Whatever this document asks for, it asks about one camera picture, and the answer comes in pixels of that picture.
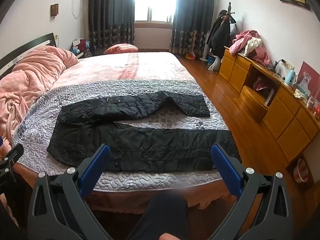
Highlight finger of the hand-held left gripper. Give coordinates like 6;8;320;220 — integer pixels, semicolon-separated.
0;144;24;194

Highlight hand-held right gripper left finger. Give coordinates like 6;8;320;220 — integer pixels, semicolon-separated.
27;144;113;240

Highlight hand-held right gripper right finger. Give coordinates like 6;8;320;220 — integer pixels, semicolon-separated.
209;144;293;240

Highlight black quilted pants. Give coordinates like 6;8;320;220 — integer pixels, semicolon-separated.
47;91;242;173

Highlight person's right hand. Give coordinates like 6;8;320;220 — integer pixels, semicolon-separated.
159;232;182;240

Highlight grey quilted bedspread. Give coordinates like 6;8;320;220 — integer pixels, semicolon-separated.
12;79;232;193

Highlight pink fleece blanket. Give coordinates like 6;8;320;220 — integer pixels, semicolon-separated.
0;46;80;140

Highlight pink bowl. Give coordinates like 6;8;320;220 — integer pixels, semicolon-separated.
293;158;310;183

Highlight person's leg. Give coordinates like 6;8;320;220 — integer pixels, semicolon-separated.
124;192;188;240

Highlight yellow wooden cabinet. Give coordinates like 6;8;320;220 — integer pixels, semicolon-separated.
218;45;320;163

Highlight pink cloth in cabinet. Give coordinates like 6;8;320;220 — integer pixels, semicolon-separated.
253;76;272;92

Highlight dark wooden headboard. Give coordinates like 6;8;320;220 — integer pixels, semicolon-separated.
0;32;57;80

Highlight white plastic bag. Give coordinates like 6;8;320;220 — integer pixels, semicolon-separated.
208;56;221;71

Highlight light blue kettle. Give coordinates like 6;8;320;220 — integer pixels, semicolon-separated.
284;69;298;87

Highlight pink bed sheet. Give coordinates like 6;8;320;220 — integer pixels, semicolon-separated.
54;52;198;90

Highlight broom with orange dustpan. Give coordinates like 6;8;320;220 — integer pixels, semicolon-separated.
185;30;197;60

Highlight orange pillow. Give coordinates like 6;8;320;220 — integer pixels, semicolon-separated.
104;43;139;55

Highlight white standing fan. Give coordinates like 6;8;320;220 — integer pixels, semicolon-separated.
199;30;213;62

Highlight red bag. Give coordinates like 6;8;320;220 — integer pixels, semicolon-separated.
72;38;87;53

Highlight pile of pink clothes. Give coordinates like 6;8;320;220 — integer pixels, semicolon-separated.
229;29;272;65

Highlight black coat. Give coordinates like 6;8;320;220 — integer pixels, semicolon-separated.
207;15;232;58

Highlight dark patterned curtain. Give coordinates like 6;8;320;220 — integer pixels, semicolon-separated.
170;0;218;55
88;0;135;55

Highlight coat stand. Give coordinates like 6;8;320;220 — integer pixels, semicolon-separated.
217;2;237;25

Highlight wall socket with plug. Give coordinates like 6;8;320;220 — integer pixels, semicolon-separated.
275;59;295;72

